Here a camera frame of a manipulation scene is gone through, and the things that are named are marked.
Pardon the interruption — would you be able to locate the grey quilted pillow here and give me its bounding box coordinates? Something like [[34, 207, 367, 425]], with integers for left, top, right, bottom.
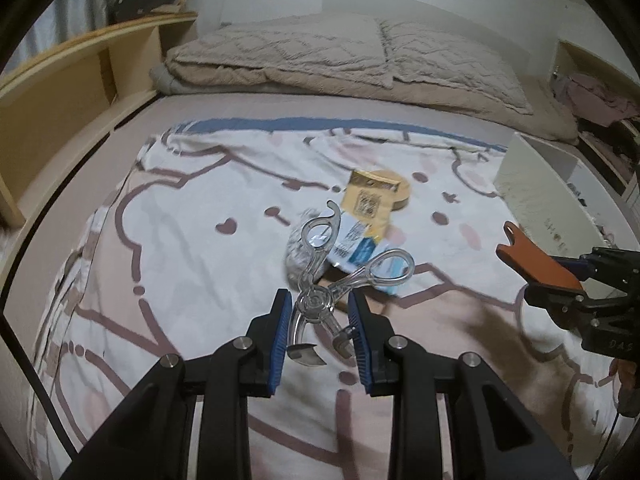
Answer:
[[167, 14, 390, 88], [377, 19, 534, 114]]

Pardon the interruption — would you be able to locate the person's right hand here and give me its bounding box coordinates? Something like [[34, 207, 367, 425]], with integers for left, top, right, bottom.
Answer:
[[611, 357, 640, 411]]

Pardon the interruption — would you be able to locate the dark bag on shelf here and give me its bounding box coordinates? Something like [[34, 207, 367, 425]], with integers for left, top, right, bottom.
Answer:
[[107, 0, 197, 25]]

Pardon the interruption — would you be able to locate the thick round wooden coaster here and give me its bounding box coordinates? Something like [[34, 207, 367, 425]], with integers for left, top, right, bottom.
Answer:
[[379, 170, 412, 212]]

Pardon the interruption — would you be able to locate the long wooden shelf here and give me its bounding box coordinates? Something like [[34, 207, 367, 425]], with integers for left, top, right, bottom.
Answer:
[[0, 12, 198, 226]]

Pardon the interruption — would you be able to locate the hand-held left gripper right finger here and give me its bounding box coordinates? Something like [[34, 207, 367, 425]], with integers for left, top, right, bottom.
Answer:
[[347, 291, 581, 480]]

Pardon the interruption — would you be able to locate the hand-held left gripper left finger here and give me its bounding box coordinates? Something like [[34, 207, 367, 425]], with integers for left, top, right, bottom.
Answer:
[[60, 289, 293, 480]]

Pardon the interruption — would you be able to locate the pink clothes pile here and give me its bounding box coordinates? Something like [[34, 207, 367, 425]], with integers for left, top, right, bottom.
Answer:
[[555, 72, 637, 128]]

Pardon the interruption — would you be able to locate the white cardboard box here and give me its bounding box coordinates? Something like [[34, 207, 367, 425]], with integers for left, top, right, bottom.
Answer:
[[494, 132, 640, 273]]

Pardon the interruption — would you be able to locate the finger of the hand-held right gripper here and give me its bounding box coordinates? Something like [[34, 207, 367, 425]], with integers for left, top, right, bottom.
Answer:
[[550, 247, 640, 288], [524, 282, 640, 332]]

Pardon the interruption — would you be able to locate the beige fleece blanket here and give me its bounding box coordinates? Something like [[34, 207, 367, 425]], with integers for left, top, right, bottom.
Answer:
[[150, 50, 581, 143]]

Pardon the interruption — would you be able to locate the orange leather piece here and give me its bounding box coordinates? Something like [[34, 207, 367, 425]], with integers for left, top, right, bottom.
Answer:
[[496, 221, 586, 293]]

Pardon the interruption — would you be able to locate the blue and white packet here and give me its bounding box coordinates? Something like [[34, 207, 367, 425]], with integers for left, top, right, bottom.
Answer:
[[325, 210, 401, 270]]

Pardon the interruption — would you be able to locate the dark clothes pile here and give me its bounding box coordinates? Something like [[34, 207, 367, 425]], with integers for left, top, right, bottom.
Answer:
[[582, 119, 640, 173]]

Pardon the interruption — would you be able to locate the printed blanket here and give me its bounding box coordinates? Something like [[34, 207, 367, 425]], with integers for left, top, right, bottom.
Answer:
[[30, 117, 640, 480]]

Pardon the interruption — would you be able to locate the grey curtain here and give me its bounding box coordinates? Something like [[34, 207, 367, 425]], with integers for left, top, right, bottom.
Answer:
[[15, 0, 113, 58]]

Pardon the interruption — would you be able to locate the bed mattress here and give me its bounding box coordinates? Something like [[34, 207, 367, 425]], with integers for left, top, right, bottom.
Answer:
[[0, 92, 640, 480]]

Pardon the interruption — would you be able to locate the wooden wardrobe shelf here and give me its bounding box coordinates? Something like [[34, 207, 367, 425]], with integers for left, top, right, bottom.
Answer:
[[552, 40, 640, 198]]

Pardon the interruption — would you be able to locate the yellow paper packet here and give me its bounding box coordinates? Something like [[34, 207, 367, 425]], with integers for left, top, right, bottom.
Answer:
[[341, 170, 401, 242]]

